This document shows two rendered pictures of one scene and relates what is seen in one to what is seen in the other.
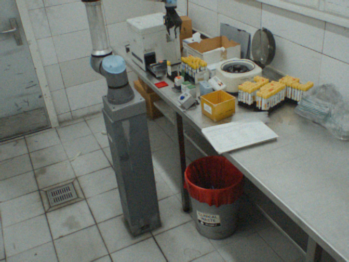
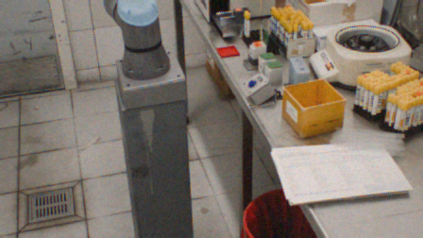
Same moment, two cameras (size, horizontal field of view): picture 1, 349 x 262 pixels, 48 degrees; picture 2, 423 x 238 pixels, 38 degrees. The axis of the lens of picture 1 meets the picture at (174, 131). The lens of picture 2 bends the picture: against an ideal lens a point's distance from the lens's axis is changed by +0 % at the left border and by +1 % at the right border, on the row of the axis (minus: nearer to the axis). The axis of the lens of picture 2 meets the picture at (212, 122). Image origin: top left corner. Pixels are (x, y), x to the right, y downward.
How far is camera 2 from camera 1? 0.38 m
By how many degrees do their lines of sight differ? 8
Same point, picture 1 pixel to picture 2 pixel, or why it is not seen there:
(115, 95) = (133, 64)
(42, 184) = (26, 182)
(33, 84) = (42, 16)
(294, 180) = not seen: outside the picture
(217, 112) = (308, 122)
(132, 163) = (154, 182)
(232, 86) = (349, 75)
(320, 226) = not seen: outside the picture
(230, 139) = (318, 178)
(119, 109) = (137, 90)
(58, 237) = not seen: outside the picture
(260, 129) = (381, 167)
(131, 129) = (156, 125)
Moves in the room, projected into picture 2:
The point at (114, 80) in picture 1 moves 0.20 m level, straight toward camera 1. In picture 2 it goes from (134, 37) to (126, 69)
